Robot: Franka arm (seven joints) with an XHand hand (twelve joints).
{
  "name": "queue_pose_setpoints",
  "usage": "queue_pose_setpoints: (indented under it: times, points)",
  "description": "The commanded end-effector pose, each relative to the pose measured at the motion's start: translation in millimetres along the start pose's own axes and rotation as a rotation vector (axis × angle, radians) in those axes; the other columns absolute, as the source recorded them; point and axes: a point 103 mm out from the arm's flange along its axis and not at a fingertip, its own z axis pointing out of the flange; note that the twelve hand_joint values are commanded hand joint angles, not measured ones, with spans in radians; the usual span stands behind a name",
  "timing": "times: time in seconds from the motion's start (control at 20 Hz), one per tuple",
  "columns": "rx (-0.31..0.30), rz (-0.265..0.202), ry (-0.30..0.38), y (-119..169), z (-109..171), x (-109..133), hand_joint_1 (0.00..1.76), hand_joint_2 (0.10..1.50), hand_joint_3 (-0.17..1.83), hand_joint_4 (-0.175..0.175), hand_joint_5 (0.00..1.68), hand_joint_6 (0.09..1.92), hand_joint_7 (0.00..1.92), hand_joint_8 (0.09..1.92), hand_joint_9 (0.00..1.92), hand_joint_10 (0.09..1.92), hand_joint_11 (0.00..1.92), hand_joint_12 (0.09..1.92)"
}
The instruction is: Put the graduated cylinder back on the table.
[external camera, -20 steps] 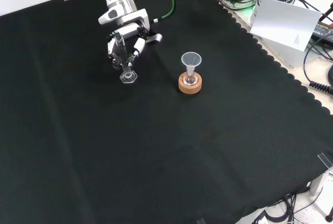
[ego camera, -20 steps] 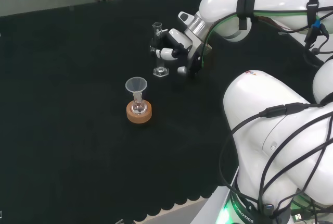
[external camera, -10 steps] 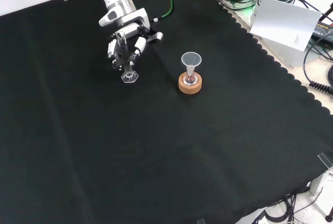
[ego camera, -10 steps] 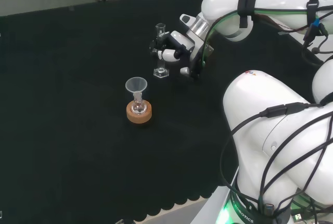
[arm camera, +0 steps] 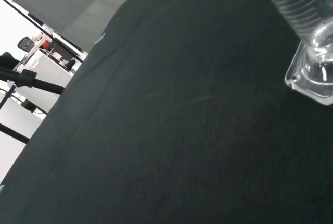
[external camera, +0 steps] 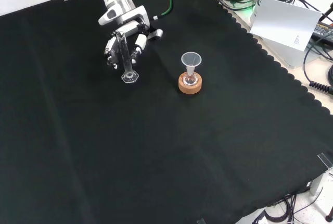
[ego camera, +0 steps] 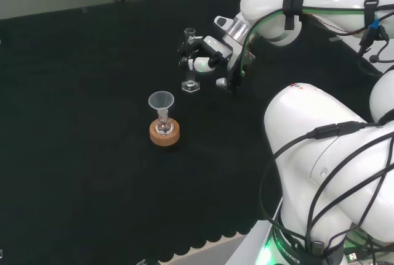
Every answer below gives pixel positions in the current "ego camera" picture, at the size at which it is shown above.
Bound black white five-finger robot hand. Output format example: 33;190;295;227
177;35;247;94

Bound clear graduated cylinder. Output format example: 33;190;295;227
180;27;201;94

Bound clear plastic funnel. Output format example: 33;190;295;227
148;91;176;118

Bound small round-bottom glass flask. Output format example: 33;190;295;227
155;109;174;136

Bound black bench cloth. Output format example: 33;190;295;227
0;0;386;263

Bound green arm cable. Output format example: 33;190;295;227
239;7;394;78

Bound cork ring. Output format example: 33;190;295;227
149;118;181;147

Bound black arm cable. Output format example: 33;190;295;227
258;120;394;265

